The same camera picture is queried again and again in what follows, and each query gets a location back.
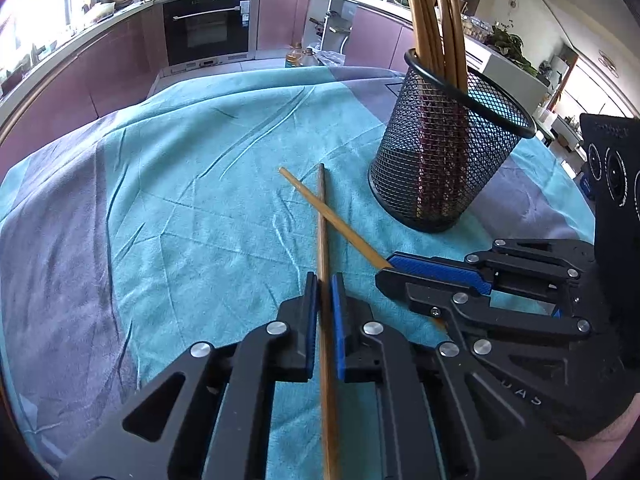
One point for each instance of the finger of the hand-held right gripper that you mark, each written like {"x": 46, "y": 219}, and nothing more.
{"x": 415, "y": 292}
{"x": 440, "y": 272}

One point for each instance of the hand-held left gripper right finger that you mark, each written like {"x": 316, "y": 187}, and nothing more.
{"x": 339, "y": 330}

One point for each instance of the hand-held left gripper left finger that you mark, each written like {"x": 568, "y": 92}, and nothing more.
{"x": 312, "y": 320}

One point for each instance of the red-tipped wooden chopstick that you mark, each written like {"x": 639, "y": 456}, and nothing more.
{"x": 322, "y": 220}
{"x": 345, "y": 230}

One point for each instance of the black mesh holder cup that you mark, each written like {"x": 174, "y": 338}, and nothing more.
{"x": 440, "y": 170}

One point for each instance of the bunch of wooden chopsticks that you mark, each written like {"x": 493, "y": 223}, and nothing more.
{"x": 425, "y": 20}

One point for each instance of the teal and purple tablecloth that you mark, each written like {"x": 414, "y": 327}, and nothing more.
{"x": 175, "y": 200}

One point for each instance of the green potted plant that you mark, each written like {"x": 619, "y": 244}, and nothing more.
{"x": 510, "y": 47}

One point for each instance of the pink peninsula counter cabinets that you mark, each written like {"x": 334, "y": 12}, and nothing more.
{"x": 370, "y": 30}

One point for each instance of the black built-in oven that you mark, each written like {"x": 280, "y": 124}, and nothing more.
{"x": 207, "y": 27}

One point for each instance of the pink lower cabinets with sink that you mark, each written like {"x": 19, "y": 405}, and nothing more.
{"x": 75, "y": 85}

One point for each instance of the kitchen window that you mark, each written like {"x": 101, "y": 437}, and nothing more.
{"x": 30, "y": 25}

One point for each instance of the round wall clock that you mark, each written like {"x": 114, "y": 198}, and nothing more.
{"x": 513, "y": 1}

